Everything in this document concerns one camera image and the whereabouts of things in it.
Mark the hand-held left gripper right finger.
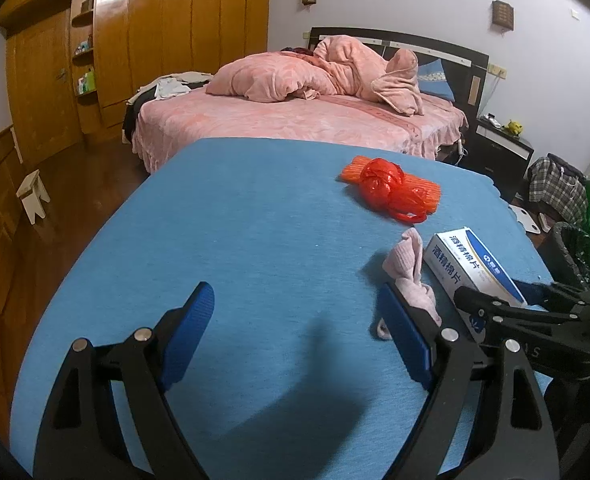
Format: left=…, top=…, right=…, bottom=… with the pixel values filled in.
left=377, top=282, right=562, bottom=480

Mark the white and blue carton box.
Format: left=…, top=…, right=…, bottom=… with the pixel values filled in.
left=422, top=226, right=530, bottom=342

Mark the plaid bag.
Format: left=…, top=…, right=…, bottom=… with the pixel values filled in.
left=527, top=155, right=588, bottom=224

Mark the pile of clothes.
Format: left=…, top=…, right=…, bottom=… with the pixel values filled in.
left=124, top=70, right=215, bottom=111

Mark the blue pillow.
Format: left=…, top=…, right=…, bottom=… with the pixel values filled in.
left=417, top=58, right=457, bottom=103

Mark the pink sock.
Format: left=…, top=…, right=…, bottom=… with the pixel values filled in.
left=374, top=227, right=444, bottom=342

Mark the wooden wardrobe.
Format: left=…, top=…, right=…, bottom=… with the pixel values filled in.
left=0, top=0, right=274, bottom=162

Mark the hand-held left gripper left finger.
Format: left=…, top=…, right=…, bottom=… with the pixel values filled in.
left=32, top=281, right=216, bottom=480

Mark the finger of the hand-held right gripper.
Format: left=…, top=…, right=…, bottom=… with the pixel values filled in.
left=516, top=281, right=590, bottom=314
left=454, top=287, right=590, bottom=377

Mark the red plastic bag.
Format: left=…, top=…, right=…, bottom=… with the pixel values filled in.
left=358, top=157, right=429, bottom=225

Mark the blue table cover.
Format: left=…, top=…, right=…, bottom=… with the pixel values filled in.
left=8, top=137, right=556, bottom=480

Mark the white bathroom scale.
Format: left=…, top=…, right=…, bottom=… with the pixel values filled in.
left=508, top=203, right=544, bottom=235

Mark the pink duvet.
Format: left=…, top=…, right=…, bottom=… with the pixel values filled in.
left=204, top=35, right=426, bottom=117

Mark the black lined trash bin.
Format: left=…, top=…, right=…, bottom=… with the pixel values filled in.
left=544, top=219, right=590, bottom=294

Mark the bed with dark headboard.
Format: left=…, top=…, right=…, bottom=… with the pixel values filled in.
left=122, top=26, right=491, bottom=172

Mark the dark nightstand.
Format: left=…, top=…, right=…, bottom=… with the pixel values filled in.
left=472, top=114, right=536, bottom=201

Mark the white wooden stool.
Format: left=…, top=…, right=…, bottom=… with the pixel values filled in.
left=16, top=169, right=51, bottom=225

